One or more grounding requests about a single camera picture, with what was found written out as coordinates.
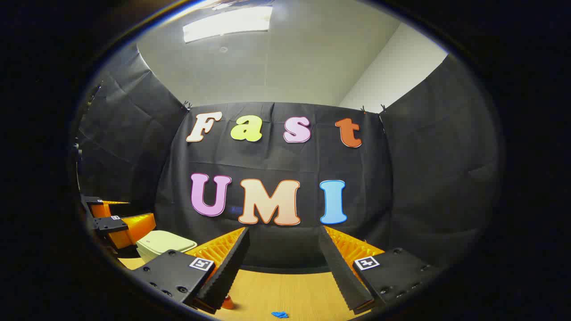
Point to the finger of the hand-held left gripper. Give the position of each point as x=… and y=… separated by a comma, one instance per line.
x=113, y=225
x=107, y=208

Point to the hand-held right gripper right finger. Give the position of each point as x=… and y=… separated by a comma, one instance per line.
x=341, y=272

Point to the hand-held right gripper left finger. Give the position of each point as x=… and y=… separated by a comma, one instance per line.
x=229, y=267

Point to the red pop can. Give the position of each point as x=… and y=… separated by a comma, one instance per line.
x=227, y=304

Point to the light green desktop garbage bin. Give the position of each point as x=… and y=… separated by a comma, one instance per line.
x=163, y=243

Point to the blue paper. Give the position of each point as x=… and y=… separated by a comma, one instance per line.
x=279, y=314

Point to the ceiling light panel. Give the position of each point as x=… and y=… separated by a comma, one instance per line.
x=227, y=24

